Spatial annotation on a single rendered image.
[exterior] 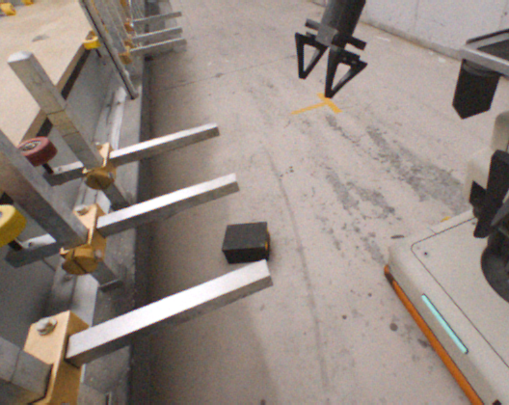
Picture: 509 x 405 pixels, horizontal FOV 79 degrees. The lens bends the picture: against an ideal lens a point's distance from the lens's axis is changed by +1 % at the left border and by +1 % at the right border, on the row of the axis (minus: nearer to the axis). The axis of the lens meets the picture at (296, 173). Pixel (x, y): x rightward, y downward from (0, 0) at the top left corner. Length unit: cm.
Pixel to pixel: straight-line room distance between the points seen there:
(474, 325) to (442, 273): 17
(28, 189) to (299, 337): 103
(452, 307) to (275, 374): 65
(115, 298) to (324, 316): 84
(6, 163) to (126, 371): 37
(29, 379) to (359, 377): 100
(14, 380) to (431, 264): 104
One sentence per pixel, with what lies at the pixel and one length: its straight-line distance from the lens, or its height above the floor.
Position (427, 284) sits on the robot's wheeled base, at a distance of 114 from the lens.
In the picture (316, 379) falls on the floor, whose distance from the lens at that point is 129.
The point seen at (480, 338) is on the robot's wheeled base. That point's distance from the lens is 109.
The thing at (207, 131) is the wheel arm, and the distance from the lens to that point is 86.
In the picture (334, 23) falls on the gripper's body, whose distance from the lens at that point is 53.
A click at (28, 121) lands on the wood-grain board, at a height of 90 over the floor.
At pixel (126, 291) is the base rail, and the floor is 70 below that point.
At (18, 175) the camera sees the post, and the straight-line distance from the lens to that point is 59.
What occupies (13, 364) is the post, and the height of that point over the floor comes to 91.
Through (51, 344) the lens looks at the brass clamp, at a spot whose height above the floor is 85.
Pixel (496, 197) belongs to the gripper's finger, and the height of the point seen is 105.
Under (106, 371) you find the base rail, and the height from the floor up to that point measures 70.
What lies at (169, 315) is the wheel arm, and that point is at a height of 84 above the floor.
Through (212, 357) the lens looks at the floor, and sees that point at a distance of 139.
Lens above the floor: 124
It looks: 40 degrees down
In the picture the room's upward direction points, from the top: 9 degrees counter-clockwise
